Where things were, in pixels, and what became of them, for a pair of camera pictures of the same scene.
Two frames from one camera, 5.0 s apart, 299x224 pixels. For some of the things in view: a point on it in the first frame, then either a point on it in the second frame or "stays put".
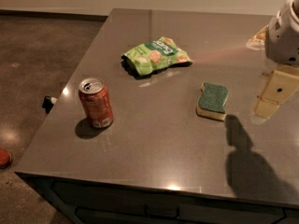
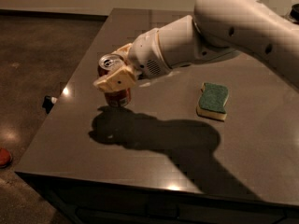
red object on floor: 6,158 stays put
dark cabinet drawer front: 97,203 stays put
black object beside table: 48,104 stays put
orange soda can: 97,98 to 109,63
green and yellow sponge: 211,101 stays put
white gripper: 282,41 to 146,54
